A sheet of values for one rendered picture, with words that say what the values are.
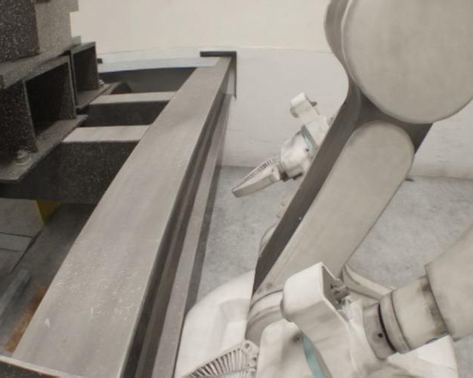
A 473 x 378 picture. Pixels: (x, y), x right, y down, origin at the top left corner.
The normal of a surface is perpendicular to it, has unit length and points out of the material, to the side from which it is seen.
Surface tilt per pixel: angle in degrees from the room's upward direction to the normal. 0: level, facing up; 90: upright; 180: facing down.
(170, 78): 90
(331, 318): 87
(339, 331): 79
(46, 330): 0
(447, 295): 50
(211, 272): 0
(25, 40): 90
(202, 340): 0
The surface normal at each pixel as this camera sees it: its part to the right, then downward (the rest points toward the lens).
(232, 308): 0.14, 0.24
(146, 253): 0.01, -0.85
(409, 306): -0.65, -0.50
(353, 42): -0.51, 0.49
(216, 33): -0.05, 0.52
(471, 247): -0.73, -0.66
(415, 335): -0.32, 0.30
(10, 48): 0.20, 0.51
